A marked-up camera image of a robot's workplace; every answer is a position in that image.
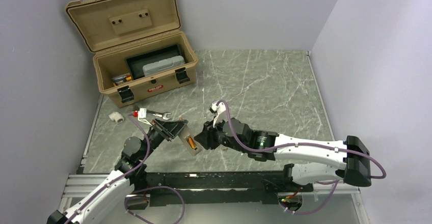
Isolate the white plastic pipe fitting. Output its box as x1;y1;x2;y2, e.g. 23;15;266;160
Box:
109;112;124;123

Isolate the tan plastic toolbox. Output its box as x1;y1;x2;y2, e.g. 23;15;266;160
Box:
65;0;198;108

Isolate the white remote control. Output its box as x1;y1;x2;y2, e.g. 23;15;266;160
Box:
178;125;203;156

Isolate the grey plastic case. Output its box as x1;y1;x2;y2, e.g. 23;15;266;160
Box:
142;55;185;76

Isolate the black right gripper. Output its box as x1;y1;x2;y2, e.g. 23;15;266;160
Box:
194;115;249;153

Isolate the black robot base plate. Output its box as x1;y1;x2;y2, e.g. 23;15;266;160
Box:
133;171;313;207

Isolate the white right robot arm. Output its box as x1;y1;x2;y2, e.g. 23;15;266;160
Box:
194;119;372;191

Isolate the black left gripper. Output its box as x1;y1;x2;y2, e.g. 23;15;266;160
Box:
140;117;188;161

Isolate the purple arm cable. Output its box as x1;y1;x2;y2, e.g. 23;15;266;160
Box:
215;99;387;216
64;114;185;224

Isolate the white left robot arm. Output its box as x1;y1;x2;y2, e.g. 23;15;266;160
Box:
47;119;188;223

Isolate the pack of batteries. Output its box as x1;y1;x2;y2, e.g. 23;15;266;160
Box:
112;73;132;86

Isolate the silver open-end wrench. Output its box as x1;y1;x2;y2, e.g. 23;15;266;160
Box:
132;104;172;120

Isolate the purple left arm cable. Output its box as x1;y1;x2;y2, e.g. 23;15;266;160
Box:
64;114;185;224

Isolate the black tray in toolbox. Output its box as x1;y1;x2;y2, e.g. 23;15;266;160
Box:
125;44;186;79

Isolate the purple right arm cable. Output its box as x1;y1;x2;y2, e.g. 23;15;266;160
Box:
215;99;387;216

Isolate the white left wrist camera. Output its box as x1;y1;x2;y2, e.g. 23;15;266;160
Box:
132;108;151;126

